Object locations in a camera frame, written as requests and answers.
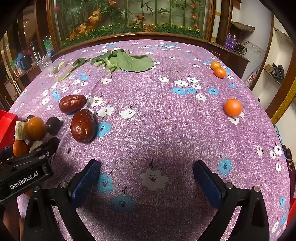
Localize peeled banana piece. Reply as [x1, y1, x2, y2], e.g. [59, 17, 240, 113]
[15, 121, 29, 141]

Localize large red jujube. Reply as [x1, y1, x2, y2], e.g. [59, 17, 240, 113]
[70, 108, 96, 144]

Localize red tray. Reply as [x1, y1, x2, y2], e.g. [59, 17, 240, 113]
[0, 110, 19, 150]

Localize lone orange tangerine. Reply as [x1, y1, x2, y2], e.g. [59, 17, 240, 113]
[224, 99, 242, 117]

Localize dark plum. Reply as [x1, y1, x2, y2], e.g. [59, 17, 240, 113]
[26, 115, 34, 122]
[46, 116, 62, 136]

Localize green olive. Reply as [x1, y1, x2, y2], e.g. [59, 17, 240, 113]
[53, 68, 59, 74]

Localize clear plastic cup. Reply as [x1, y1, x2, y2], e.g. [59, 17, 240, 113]
[37, 53, 53, 75]

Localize small bok choy stalk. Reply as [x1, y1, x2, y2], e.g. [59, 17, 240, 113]
[57, 57, 90, 82]

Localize purple floral tablecloth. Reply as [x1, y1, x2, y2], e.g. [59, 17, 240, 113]
[10, 40, 290, 240]

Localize steel thermos jug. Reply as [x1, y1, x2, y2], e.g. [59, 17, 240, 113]
[28, 41, 41, 62]

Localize blue detergent jug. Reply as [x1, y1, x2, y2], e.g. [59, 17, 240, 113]
[16, 52, 32, 73]

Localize green water bottle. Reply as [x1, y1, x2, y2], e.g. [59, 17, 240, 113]
[43, 35, 55, 56]

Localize large green leaf vegetable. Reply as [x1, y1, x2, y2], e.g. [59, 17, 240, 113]
[90, 49, 154, 74]

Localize small tangerine far pair front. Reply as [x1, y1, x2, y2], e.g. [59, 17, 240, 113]
[214, 67, 226, 79]

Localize small tangerine pair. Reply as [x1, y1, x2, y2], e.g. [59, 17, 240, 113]
[214, 67, 226, 79]
[211, 61, 221, 70]

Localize flower garden glass panel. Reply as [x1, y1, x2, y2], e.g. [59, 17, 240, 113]
[46, 0, 214, 49]

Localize small tangerine far pair back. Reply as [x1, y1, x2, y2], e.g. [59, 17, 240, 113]
[211, 61, 221, 70]

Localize purple bottles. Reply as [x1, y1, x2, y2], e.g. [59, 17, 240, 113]
[224, 33, 237, 52]

